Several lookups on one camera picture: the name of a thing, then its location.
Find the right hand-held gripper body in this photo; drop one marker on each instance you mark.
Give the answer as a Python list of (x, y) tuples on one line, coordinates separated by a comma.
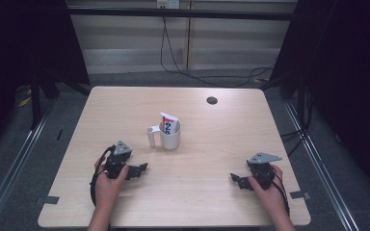
[(263, 170)]

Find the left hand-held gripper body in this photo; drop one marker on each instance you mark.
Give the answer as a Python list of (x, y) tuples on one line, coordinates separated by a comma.
[(117, 162)]

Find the white toothpaste tube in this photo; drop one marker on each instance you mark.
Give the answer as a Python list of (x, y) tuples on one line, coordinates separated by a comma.
[(168, 123)]

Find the person's right hand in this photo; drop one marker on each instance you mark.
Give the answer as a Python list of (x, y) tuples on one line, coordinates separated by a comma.
[(268, 196)]

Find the person's left hand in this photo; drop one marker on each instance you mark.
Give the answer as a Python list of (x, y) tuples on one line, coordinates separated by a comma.
[(107, 191)]

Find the grey tape strip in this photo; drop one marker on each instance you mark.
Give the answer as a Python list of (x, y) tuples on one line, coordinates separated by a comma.
[(299, 195), (48, 200)]

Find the grey table grommet hole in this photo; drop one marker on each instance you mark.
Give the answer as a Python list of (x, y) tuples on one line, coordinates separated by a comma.
[(212, 100)]

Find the black metal stand leg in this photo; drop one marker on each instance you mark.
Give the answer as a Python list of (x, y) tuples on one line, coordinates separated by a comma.
[(35, 102)]

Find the yellow floor tape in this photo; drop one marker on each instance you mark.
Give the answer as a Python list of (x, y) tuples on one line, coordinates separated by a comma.
[(24, 102)]

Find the dark curtain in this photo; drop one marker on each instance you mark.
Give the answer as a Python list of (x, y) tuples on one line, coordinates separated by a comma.
[(22, 48), (350, 80)]

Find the metal floor rail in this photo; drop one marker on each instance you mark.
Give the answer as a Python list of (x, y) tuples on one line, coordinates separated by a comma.
[(321, 173), (16, 166)]

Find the white wall socket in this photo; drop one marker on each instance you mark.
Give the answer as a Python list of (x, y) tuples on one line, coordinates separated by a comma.
[(168, 4)]

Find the black horizontal frame bar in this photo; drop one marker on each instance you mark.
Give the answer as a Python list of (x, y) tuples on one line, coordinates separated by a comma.
[(205, 14)]

